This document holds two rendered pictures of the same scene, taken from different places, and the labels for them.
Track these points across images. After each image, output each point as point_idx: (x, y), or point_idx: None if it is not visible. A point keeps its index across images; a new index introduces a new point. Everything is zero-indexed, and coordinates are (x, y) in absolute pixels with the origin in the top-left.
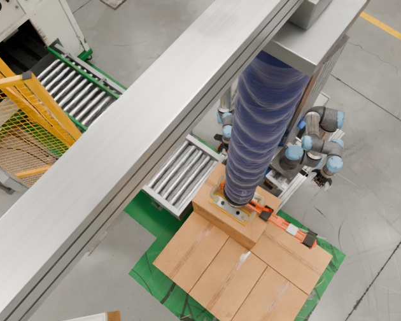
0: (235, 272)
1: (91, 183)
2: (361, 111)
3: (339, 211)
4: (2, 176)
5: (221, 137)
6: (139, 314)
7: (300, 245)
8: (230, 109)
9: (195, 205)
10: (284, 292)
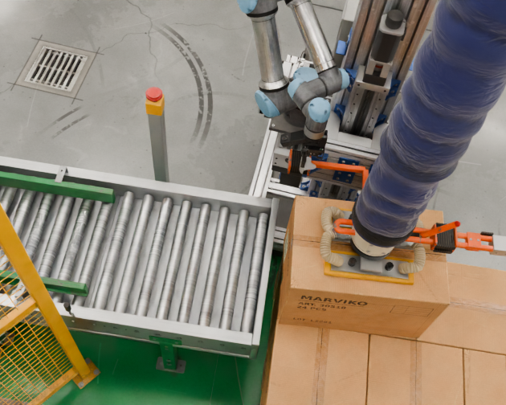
0: (418, 393)
1: None
2: (418, 49)
3: (483, 218)
4: None
5: (298, 136)
6: None
7: (491, 286)
8: (286, 79)
9: (296, 296)
10: None
